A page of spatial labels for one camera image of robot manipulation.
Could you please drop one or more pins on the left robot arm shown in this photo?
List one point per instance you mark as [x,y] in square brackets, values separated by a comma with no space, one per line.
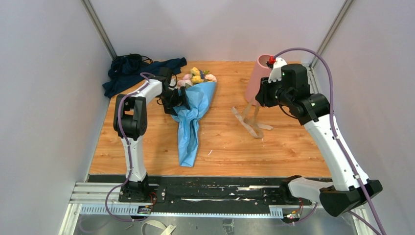
[131,121]

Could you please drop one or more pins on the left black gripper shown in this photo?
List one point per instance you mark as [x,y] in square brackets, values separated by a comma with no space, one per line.
[168,107]

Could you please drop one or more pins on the aluminium rail frame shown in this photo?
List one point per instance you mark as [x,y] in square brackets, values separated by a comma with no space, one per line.
[94,209]

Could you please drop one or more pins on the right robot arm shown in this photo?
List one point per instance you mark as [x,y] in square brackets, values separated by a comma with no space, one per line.
[350,186]

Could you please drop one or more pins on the pink cylindrical vase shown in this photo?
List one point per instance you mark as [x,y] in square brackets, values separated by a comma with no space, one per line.
[260,70]

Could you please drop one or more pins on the dark navy cloth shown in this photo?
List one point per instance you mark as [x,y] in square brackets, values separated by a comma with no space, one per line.
[125,71]

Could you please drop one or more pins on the blue wrapping paper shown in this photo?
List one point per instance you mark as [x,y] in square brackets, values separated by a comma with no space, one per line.
[199,98]

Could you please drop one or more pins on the tan ribbon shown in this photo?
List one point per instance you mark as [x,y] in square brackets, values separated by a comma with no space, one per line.
[251,124]

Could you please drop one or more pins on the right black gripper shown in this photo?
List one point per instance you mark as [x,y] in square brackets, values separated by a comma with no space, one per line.
[263,96]

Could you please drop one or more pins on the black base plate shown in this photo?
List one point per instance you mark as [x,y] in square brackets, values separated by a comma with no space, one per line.
[219,195]

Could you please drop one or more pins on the flower bouquet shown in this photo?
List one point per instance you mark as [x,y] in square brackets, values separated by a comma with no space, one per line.
[195,77]

